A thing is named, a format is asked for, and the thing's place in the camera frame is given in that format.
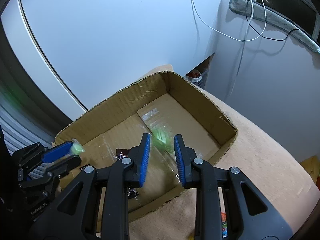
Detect pale green candy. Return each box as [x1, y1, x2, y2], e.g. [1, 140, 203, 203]
[70, 139, 85, 155]

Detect green snack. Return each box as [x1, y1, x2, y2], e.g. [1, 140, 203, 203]
[152, 128, 174, 154]

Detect brown cardboard box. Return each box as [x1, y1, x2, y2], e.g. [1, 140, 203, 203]
[54, 71, 238, 221]

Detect grey window sill cloth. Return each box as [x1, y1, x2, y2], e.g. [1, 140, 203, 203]
[229, 0, 319, 53]

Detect black cable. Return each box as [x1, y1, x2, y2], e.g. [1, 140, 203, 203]
[245, 0, 301, 42]

